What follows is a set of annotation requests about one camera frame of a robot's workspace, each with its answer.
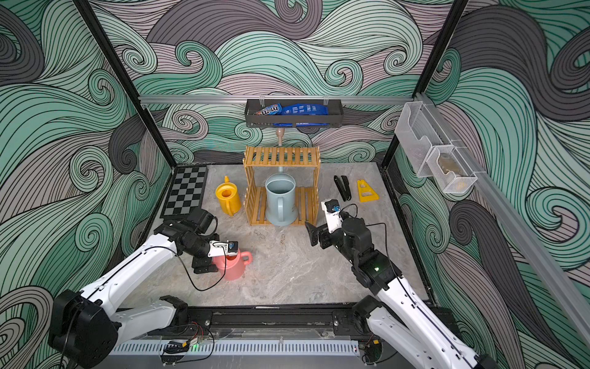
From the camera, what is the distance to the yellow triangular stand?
109 centimetres

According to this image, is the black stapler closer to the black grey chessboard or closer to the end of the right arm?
the end of the right arm

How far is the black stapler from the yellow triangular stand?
0.06 m

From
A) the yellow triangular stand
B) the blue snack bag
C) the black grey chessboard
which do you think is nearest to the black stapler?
the yellow triangular stand

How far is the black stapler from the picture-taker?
3.57ft

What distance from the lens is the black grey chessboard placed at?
997mm

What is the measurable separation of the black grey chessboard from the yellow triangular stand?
770mm

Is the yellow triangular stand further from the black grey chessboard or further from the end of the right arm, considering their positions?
the black grey chessboard

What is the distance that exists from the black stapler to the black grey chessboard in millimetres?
672

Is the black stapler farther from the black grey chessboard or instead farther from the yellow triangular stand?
the black grey chessboard
